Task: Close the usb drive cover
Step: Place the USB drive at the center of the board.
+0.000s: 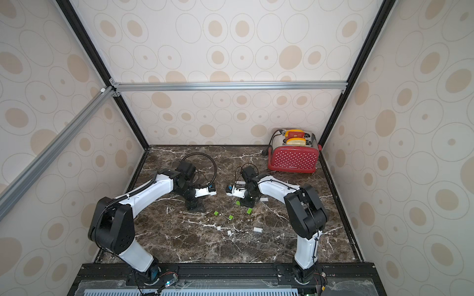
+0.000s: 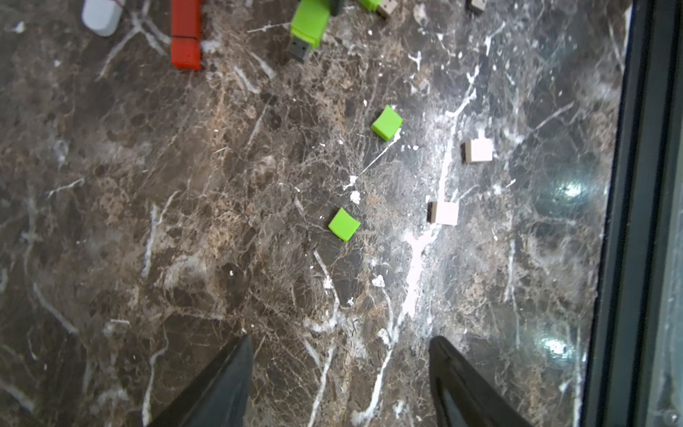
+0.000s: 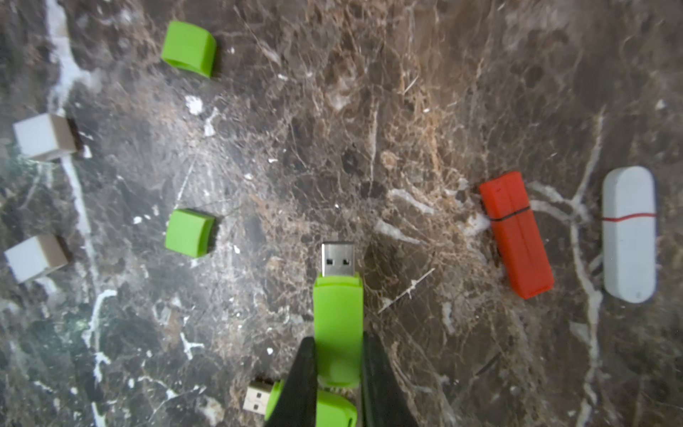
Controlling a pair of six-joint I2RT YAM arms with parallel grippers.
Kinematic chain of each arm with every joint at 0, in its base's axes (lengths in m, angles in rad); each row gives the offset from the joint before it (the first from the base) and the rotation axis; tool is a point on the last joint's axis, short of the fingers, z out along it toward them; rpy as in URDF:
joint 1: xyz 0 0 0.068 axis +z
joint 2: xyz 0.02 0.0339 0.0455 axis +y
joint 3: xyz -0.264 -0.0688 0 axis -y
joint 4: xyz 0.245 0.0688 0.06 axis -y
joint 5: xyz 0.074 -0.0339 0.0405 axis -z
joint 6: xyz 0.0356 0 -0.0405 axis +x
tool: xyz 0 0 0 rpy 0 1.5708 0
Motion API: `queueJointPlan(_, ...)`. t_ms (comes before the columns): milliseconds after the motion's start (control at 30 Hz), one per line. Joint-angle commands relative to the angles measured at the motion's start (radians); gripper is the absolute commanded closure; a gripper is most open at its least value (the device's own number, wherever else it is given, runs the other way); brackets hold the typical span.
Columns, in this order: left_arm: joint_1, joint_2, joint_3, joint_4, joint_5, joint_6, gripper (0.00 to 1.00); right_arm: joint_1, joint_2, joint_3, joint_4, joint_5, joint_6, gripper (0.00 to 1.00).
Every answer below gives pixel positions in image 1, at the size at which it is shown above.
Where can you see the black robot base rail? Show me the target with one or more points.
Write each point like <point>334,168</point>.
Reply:
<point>231,279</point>

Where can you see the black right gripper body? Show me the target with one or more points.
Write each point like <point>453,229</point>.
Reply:
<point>248,196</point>

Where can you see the red polka dot toaster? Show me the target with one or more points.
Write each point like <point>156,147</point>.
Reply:
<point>293,151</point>

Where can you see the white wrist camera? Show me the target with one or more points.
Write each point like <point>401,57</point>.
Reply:
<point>207,191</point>
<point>235,191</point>

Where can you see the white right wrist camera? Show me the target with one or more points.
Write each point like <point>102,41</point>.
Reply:
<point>235,191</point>

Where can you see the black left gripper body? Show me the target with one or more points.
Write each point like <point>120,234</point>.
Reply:
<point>189,193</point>

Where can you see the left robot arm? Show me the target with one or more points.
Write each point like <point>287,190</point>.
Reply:
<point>113,224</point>

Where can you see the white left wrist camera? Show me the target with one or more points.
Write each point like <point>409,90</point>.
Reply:
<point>207,191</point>

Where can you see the silver aluminium crossbar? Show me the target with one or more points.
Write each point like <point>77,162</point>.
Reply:
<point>233,86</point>

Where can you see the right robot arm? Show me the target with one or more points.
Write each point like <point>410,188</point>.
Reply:
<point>307,214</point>

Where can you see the silver aluminium side rail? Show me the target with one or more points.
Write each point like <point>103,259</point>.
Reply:
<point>16,190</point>

